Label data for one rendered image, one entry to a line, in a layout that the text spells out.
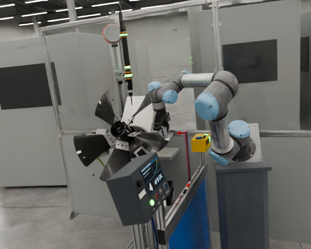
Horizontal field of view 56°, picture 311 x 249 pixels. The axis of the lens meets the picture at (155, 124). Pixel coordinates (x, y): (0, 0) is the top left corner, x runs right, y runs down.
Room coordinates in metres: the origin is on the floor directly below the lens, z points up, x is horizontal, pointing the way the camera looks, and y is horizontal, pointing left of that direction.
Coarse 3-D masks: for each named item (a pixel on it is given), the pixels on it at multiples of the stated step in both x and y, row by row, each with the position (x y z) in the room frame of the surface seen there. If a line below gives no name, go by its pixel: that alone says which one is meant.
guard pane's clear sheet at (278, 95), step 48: (240, 0) 2.30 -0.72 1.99; (288, 0) 2.18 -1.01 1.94; (48, 48) 3.05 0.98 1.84; (96, 48) 2.82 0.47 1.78; (144, 48) 2.63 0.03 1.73; (192, 48) 2.46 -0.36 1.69; (240, 48) 2.31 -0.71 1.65; (288, 48) 2.18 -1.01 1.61; (96, 96) 2.86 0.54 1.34; (192, 96) 2.47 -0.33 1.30; (240, 96) 2.32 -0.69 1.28; (288, 96) 2.18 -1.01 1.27
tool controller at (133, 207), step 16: (144, 160) 1.13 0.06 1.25; (112, 176) 1.04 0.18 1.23; (128, 176) 0.98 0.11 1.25; (144, 176) 1.05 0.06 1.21; (160, 176) 1.16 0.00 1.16; (112, 192) 1.01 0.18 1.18; (128, 192) 0.98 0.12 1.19; (144, 192) 1.02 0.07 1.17; (128, 208) 0.99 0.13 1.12; (144, 208) 0.98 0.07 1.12; (128, 224) 0.99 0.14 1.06
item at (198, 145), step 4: (196, 136) 2.03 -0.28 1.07; (208, 136) 2.03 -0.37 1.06; (192, 140) 1.97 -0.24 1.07; (196, 140) 1.95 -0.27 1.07; (200, 140) 1.94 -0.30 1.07; (204, 140) 1.93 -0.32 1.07; (192, 144) 1.97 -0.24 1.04; (196, 144) 1.95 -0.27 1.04; (200, 144) 1.94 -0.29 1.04; (204, 144) 1.93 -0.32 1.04; (208, 144) 2.01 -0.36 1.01; (192, 148) 1.97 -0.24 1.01; (196, 148) 1.95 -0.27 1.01; (200, 148) 1.94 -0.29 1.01; (204, 148) 1.93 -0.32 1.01
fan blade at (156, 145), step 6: (144, 132) 1.89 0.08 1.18; (150, 132) 1.89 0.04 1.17; (156, 132) 1.87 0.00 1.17; (168, 132) 1.84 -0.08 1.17; (138, 138) 1.80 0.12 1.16; (144, 138) 1.80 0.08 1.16; (150, 138) 1.79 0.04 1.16; (156, 138) 1.78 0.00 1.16; (162, 138) 1.77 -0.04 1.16; (168, 138) 1.77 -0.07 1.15; (150, 144) 1.73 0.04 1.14; (156, 144) 1.73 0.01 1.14; (162, 144) 1.72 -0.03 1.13; (156, 150) 1.68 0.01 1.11
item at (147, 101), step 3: (147, 96) 2.09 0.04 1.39; (144, 99) 2.10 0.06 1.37; (147, 99) 2.03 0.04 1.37; (150, 99) 1.99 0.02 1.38; (144, 102) 2.02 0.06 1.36; (147, 102) 1.98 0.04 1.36; (150, 102) 1.94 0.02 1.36; (141, 105) 2.04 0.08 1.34; (144, 105) 1.97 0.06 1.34; (147, 105) 1.93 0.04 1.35; (138, 108) 2.06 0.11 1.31; (141, 108) 1.96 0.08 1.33; (138, 111) 1.95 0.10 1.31; (135, 114) 1.94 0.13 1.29; (132, 117) 1.98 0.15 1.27
